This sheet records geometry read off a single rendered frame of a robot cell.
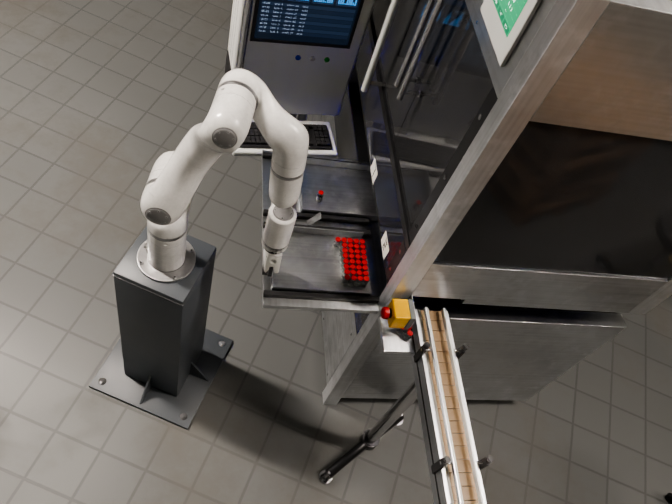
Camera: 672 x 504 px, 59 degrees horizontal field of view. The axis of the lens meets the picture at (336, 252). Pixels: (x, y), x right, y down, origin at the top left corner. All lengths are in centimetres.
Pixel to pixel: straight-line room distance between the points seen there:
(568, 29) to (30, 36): 351
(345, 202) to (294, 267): 38
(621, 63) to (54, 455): 237
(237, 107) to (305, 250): 82
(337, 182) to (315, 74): 48
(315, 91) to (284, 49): 26
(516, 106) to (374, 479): 188
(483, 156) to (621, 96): 31
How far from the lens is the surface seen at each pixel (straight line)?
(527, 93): 136
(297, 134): 148
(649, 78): 145
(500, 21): 147
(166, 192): 166
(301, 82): 256
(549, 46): 129
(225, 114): 141
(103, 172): 344
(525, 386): 294
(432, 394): 193
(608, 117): 149
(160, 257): 195
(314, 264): 209
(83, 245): 315
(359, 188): 236
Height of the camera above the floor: 259
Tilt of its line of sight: 53 degrees down
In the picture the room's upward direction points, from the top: 23 degrees clockwise
